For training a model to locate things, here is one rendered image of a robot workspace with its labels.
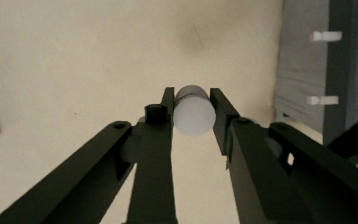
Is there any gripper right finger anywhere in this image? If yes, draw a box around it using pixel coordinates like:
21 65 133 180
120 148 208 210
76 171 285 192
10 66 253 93
209 88 358 224

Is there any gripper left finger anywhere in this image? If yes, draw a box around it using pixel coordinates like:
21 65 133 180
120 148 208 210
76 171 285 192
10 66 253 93
0 87 179 224

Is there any grey cylinder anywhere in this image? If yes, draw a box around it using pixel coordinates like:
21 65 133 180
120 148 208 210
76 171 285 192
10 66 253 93
173 85 216 137

